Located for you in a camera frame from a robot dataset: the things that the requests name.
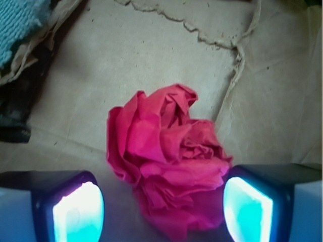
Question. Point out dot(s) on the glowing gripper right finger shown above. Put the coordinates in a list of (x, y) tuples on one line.
[(274, 202)]

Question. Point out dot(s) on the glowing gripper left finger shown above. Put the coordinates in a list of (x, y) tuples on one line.
[(51, 206)]

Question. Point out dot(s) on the red paper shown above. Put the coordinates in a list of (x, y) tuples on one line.
[(175, 164)]

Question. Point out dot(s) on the brown paper bag bin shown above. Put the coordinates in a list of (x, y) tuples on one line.
[(256, 67)]

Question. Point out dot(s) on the teal cloth towel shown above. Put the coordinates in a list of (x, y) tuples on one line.
[(19, 20)]

